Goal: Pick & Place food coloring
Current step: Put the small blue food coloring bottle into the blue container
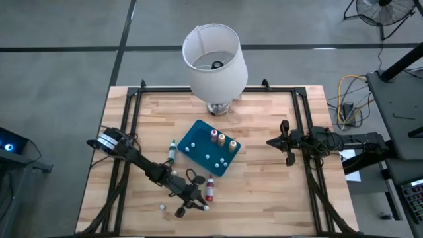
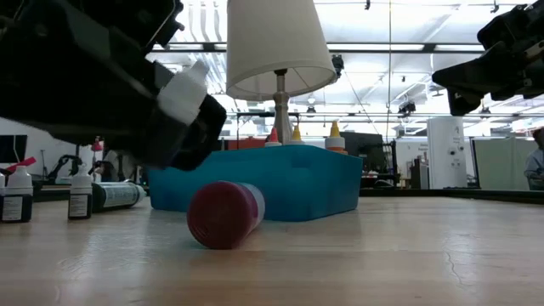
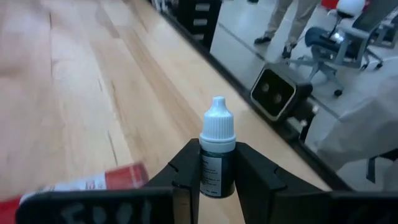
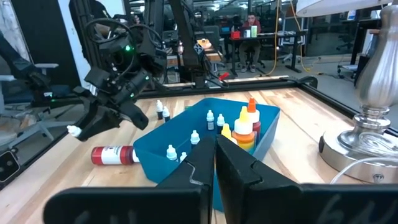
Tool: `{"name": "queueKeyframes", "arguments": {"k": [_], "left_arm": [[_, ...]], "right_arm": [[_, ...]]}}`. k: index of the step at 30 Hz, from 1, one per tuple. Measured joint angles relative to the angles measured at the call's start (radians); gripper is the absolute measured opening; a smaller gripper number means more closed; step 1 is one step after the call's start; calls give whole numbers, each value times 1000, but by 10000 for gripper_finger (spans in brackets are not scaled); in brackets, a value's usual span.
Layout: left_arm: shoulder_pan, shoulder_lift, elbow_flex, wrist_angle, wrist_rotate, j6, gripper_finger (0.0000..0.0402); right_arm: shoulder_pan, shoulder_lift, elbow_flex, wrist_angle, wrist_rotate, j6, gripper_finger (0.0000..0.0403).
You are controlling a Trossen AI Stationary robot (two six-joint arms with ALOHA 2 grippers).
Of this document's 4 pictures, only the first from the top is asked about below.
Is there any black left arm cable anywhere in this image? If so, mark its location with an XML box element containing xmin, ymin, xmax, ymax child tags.
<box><xmin>165</xmin><ymin>158</ymin><xmax>199</xmax><ymax>186</ymax></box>

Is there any black wire cart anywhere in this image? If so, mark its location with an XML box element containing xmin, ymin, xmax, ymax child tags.
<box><xmin>0</xmin><ymin>145</ymin><xmax>54</xmax><ymax>238</ymax></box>

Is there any green food coloring bottle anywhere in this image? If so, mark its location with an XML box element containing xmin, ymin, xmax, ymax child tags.
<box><xmin>167</xmin><ymin>139</ymin><xmax>177</xmax><ymax>165</ymax></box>

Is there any dark gray side table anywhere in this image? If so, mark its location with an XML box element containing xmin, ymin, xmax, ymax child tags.
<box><xmin>365</xmin><ymin>70</ymin><xmax>423</xmax><ymax>161</ymax></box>

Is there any black computer with blue light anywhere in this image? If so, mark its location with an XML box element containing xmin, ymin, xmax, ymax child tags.
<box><xmin>0</xmin><ymin>126</ymin><xmax>29</xmax><ymax>156</ymax></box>

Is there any yellow floor cable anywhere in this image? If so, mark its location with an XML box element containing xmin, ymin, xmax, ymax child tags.
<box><xmin>336</xmin><ymin>74</ymin><xmax>376</xmax><ymax>117</ymax></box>

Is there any backlit keyboard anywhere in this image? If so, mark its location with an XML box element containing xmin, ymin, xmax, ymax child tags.
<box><xmin>399</xmin><ymin>179</ymin><xmax>423</xmax><ymax>225</ymax></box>

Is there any black aluminium table frame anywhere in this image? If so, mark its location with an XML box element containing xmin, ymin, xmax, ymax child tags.
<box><xmin>81</xmin><ymin>79</ymin><xmax>356</xmax><ymax>237</ymax></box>

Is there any teal plastic bin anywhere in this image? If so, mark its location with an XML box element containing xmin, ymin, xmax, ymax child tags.
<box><xmin>176</xmin><ymin>119</ymin><xmax>242</xmax><ymax>177</ymax></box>

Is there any black floor fan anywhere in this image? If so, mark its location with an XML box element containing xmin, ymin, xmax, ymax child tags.
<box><xmin>342</xmin><ymin>0</ymin><xmax>418</xmax><ymax>42</ymax></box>

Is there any gray desk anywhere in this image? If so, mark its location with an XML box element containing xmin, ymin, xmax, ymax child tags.
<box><xmin>383</xmin><ymin>157</ymin><xmax>423</xmax><ymax>238</ymax></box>

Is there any dark red food coloring bottle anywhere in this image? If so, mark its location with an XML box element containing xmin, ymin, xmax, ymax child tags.
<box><xmin>205</xmin><ymin>174</ymin><xmax>215</xmax><ymax>202</ymax></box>

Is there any silver lamp with white shade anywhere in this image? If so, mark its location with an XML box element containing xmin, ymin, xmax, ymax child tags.
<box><xmin>182</xmin><ymin>22</ymin><xmax>249</xmax><ymax>117</ymax></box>

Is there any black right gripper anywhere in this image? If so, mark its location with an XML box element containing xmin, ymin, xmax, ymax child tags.
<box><xmin>266</xmin><ymin>120</ymin><xmax>311</xmax><ymax>167</ymax></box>

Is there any black metal pole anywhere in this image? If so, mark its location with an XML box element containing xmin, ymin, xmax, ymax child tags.
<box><xmin>379</xmin><ymin>42</ymin><xmax>423</xmax><ymax>83</ymax></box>

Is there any white paper sheet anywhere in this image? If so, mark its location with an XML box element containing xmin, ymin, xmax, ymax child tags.
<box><xmin>340</xmin><ymin>149</ymin><xmax>363</xmax><ymax>183</ymax></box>

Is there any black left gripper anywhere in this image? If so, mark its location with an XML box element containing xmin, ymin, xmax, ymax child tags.
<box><xmin>165</xmin><ymin>173</ymin><xmax>208</xmax><ymax>219</ymax></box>

